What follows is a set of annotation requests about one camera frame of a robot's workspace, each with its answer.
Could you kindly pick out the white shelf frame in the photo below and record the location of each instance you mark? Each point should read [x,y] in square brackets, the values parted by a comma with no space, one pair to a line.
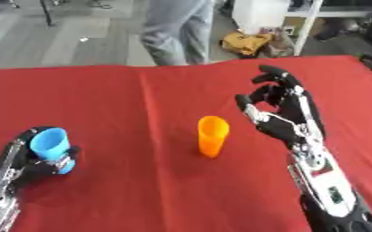
[321,21]

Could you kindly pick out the person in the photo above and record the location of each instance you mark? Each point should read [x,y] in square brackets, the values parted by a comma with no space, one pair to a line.
[177,31]

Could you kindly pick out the white box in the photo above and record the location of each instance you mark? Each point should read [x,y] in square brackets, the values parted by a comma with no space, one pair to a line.
[260,15]

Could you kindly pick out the blue plastic cup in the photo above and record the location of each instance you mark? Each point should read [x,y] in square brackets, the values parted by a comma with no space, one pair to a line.
[51,148]

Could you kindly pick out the yellow bag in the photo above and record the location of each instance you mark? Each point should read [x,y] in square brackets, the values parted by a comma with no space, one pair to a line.
[245,43]

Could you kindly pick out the orange plastic cup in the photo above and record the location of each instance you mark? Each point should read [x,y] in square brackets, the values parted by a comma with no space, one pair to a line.
[212,136]

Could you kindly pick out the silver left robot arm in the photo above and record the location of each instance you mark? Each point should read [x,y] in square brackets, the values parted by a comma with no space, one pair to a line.
[1,199]

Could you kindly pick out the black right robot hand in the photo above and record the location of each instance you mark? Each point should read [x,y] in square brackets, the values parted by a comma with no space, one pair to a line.
[290,120]

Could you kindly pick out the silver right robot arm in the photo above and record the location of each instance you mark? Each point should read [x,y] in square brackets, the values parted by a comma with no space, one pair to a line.
[329,187]

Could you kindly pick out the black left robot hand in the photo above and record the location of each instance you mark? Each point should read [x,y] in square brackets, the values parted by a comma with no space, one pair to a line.
[22,163]

